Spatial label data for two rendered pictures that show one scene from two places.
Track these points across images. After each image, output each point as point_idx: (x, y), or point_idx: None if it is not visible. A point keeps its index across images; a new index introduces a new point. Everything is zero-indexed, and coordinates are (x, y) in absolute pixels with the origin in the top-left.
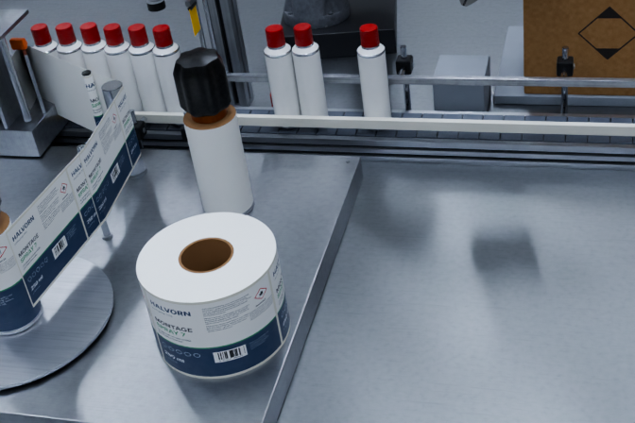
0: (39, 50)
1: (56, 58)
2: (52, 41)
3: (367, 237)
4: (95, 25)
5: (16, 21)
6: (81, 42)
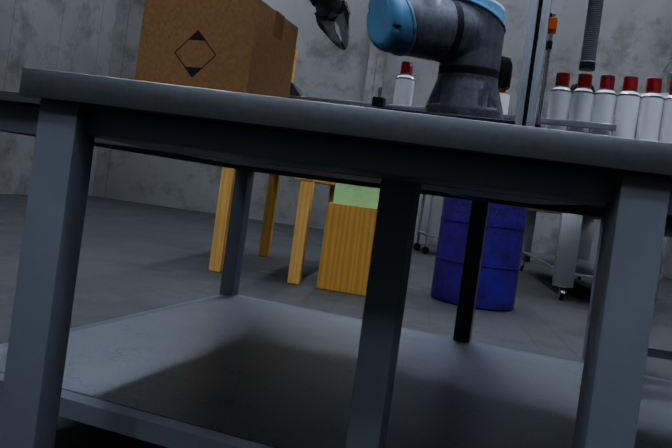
0: (661, 93)
1: (638, 93)
2: (670, 95)
3: None
4: (624, 77)
5: (667, 64)
6: (643, 95)
